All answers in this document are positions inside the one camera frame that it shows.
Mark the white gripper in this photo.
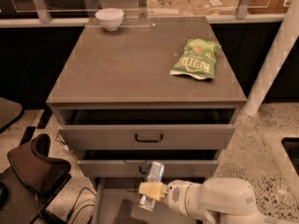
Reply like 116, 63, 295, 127
138, 180, 192, 216

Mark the silver blue redbull can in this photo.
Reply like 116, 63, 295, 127
138, 161, 164, 211

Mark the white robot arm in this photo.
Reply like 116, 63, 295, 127
138, 178, 297, 224

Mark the grey middle drawer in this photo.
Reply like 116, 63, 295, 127
78, 150, 218, 177

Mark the grey top drawer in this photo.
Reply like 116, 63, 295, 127
60, 108, 235, 150

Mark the grey drawer cabinet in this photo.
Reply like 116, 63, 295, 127
45, 15, 248, 224

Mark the dark brown chair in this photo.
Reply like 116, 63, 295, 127
0, 133, 71, 224

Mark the green kettle chips bag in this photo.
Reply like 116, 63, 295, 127
170, 38, 221, 80

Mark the dark round table edge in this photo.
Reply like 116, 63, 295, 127
0, 97, 23, 133

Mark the white ceramic bowl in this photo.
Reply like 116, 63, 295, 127
95, 8, 124, 31

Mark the left cardboard box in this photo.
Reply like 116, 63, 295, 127
147, 0, 194, 17

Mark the cardboard box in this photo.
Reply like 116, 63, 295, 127
189, 0, 239, 15
147, 0, 194, 17

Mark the right cardboard box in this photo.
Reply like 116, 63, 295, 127
189, 0, 239, 15

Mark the black floor cable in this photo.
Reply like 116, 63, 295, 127
65, 187, 97, 224

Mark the white diagonal post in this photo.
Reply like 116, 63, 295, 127
243, 0, 299, 116

